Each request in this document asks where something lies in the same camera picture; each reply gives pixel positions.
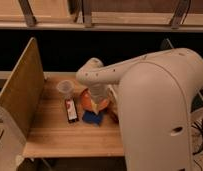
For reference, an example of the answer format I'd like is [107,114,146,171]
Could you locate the right metal shelf bracket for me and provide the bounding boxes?
[170,0,189,29]

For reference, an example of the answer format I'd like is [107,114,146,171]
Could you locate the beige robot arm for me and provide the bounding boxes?
[76,48,203,171]

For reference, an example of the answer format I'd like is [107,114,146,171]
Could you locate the clear plastic cup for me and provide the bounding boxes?
[56,80,74,99]

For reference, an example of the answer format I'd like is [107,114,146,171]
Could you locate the metal shelf bracket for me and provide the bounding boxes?
[170,0,189,29]
[82,0,92,27]
[18,0,36,27]

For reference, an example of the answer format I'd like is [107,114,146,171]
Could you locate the left wooden side panel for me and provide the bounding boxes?
[0,37,45,141]

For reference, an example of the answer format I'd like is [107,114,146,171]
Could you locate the dark red pepper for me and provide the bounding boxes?
[107,102,119,123]

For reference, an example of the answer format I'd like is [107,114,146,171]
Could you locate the right dark side panel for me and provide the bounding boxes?
[160,38,174,50]

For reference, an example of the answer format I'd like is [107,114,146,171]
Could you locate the orange bowl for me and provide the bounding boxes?
[80,89,110,114]

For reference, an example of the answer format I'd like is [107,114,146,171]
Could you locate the left metal shelf bracket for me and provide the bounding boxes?
[18,0,36,27]

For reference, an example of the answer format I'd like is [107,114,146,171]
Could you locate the blue cloth piece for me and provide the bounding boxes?
[82,111,103,125]

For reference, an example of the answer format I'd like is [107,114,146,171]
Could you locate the middle metal shelf bracket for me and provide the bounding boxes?
[82,0,92,27]

